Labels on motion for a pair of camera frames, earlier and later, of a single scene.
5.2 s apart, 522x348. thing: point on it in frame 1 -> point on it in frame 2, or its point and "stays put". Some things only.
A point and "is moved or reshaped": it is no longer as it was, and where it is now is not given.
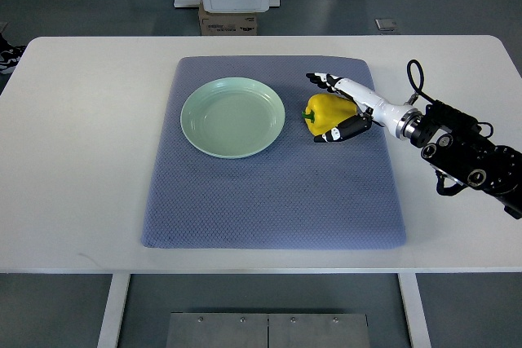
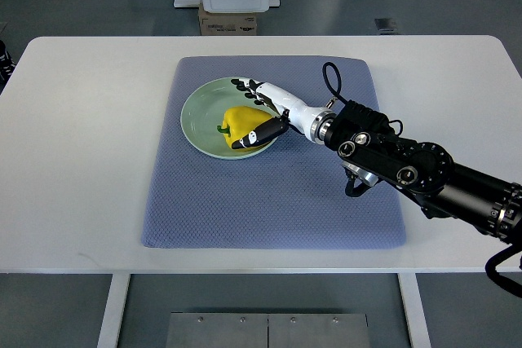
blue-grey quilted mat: [301, 193] stays put
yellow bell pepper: [325, 112] is moved or reshaped
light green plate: [232, 117] stays put
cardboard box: [227, 24] stays put
